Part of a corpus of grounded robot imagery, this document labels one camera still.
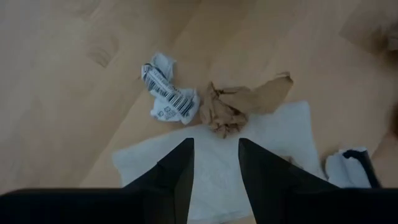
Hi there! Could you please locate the white barcode label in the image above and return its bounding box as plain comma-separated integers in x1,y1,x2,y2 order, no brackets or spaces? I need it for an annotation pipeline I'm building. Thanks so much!
140,52,201,126

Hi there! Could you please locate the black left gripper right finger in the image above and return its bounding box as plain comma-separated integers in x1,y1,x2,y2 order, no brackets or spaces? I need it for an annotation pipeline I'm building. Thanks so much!
238,138,340,224

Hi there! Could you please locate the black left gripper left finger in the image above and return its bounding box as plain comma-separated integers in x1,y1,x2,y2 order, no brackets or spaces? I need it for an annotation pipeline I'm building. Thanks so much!
123,138,195,224

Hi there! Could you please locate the white paper napkin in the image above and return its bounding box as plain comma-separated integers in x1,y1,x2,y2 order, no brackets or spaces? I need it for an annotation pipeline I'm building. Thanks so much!
111,100,327,224

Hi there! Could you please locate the brown paper ball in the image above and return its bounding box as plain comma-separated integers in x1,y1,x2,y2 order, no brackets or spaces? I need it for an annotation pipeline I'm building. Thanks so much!
198,72,294,139

